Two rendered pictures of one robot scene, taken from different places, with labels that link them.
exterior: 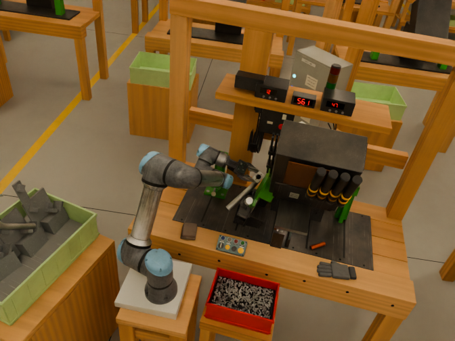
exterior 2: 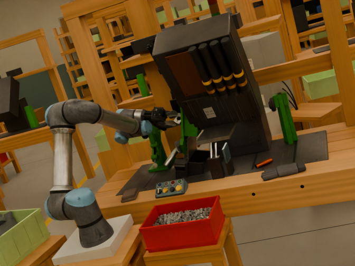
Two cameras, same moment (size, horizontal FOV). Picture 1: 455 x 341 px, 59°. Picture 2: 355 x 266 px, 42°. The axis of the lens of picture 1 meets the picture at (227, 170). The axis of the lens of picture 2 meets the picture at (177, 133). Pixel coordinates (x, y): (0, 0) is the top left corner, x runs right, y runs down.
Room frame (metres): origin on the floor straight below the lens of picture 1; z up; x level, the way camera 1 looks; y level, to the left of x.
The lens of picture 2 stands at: (-0.66, -0.60, 1.72)
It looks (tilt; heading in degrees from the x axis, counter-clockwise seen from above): 14 degrees down; 11
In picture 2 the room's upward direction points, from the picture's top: 17 degrees counter-clockwise
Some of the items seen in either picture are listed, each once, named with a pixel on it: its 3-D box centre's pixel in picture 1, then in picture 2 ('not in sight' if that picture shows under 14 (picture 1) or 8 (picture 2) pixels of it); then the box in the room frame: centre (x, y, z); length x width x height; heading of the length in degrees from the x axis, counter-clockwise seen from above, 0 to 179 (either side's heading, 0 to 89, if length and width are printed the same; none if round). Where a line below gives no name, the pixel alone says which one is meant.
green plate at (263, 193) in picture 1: (268, 185); (190, 121); (1.62, -0.23, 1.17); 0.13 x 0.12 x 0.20; 81
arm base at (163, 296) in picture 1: (160, 283); (93, 228); (1.10, 0.24, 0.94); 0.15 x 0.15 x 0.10
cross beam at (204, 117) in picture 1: (294, 137); (217, 87); (2.03, -0.37, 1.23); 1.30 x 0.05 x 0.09; 81
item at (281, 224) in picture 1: (294, 205); (220, 128); (1.56, -0.37, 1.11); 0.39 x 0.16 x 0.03; 171
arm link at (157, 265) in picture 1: (158, 266); (82, 205); (1.10, 0.25, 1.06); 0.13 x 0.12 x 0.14; 64
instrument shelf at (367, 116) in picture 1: (302, 101); (199, 42); (1.93, -0.35, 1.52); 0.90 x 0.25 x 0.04; 81
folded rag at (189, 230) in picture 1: (189, 231); (129, 195); (1.47, 0.16, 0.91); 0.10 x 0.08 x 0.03; 1
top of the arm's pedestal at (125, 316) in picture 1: (161, 298); (102, 250); (1.10, 0.23, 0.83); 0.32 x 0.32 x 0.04; 84
